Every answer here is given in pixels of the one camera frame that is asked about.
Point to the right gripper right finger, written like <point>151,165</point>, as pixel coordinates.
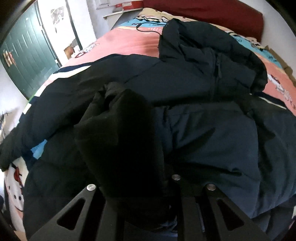
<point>206,213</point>

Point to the black hooded puffer jacket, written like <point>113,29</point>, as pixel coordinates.
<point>148,131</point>

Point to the green metal door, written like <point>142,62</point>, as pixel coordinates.
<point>27,54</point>

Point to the white bedside shelf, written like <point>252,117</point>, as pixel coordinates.
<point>115,19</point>

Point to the brown cardboard sheet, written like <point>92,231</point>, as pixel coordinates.
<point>288,70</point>

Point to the red white box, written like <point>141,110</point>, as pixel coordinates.
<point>128,6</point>

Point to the dark red bed headboard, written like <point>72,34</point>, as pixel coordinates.
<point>232,14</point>

